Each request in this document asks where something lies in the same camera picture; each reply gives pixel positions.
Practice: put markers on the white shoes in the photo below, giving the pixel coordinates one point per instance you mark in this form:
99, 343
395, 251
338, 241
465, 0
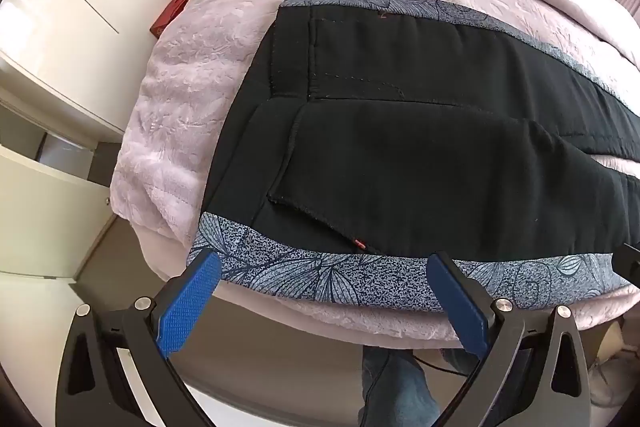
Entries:
610, 382

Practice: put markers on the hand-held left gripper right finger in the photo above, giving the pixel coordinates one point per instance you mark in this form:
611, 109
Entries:
457, 302

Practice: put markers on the black pants with patterned trim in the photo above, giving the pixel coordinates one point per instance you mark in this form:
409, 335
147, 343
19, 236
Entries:
300, 269

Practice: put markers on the white wardrobe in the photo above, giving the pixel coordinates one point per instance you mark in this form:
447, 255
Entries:
75, 7

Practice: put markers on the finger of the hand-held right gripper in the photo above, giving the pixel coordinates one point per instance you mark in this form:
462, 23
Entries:
629, 263

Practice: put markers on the pink embossed bed blanket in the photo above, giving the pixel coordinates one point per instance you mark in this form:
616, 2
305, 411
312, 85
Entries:
200, 57

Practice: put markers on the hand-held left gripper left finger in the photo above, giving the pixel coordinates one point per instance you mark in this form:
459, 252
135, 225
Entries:
192, 302

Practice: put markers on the red box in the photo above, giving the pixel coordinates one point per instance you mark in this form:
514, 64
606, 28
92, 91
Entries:
172, 9

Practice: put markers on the person's jeans leg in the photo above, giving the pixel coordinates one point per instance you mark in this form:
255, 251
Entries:
395, 387

